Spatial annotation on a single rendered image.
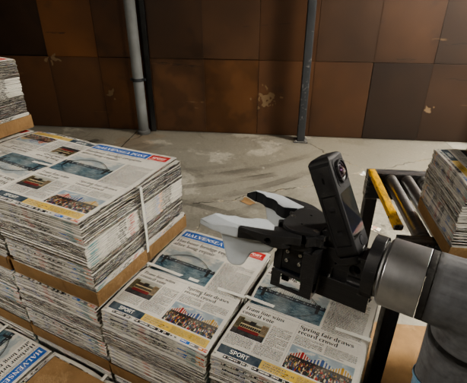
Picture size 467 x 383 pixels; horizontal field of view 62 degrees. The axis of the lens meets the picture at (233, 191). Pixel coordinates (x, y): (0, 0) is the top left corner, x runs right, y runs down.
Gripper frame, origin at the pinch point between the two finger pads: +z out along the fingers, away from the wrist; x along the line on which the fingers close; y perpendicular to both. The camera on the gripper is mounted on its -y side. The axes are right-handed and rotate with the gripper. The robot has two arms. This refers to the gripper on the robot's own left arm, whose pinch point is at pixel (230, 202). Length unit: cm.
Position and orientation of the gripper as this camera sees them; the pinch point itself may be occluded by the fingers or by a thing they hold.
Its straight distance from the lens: 51.4
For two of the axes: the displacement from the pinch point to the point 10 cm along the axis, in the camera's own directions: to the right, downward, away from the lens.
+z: -8.4, -2.5, 4.8
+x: 5.4, -2.7, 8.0
